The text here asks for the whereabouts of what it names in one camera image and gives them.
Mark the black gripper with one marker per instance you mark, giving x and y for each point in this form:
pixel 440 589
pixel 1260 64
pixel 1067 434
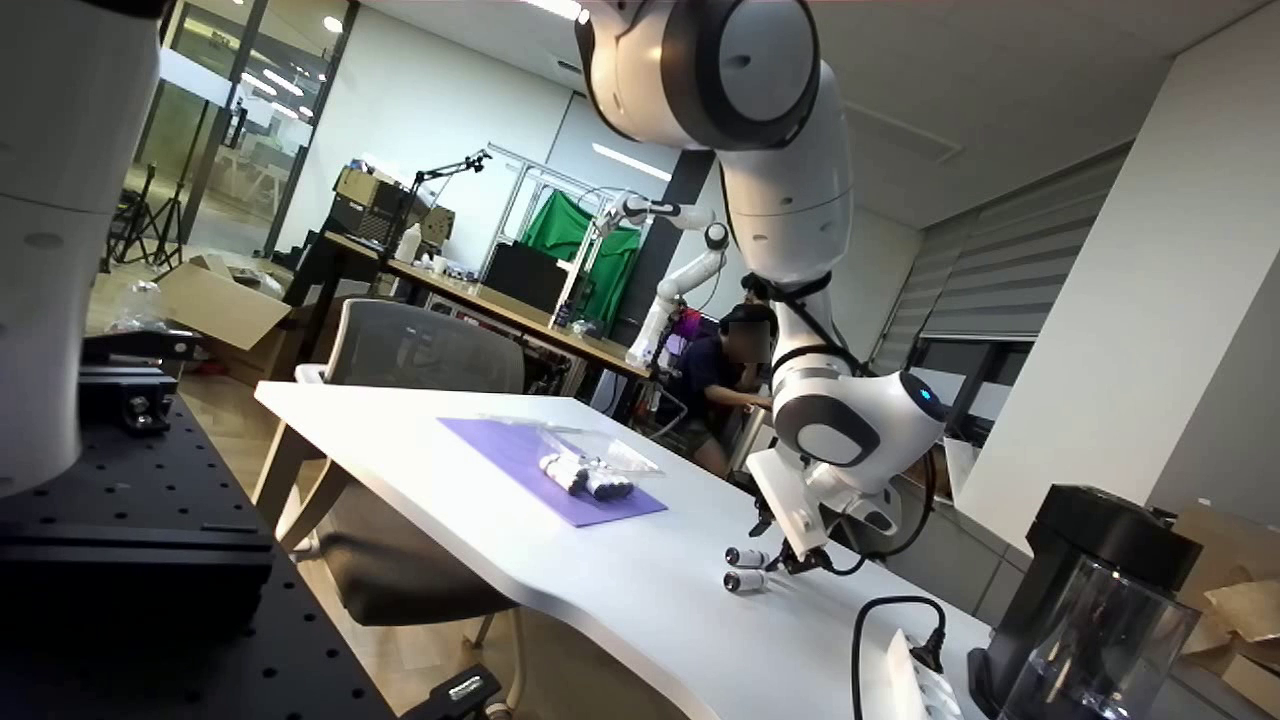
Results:
pixel 797 497

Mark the white vial black cap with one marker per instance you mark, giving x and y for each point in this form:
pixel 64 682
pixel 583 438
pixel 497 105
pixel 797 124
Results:
pixel 746 558

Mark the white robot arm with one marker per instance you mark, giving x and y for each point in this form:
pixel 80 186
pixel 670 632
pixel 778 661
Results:
pixel 751 84

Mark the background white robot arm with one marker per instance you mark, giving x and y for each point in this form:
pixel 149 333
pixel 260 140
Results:
pixel 676 283

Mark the clear plastic container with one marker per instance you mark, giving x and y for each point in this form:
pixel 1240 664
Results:
pixel 591 464

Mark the white power strip on table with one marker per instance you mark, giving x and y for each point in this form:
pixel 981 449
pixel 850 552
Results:
pixel 905 689

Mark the person in black shirt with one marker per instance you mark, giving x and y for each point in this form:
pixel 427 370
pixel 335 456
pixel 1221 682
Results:
pixel 719 374

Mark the black glass appliance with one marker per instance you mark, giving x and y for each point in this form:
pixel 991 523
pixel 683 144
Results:
pixel 1097 617

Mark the wooden background desk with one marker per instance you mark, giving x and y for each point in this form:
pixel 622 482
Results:
pixel 335 257

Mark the purple mat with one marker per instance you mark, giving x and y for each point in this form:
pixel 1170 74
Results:
pixel 515 444

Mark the cardboard box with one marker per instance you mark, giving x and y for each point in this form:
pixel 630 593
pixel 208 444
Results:
pixel 219 306

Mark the black perforated breadboard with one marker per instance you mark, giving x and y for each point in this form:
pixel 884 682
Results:
pixel 137 584

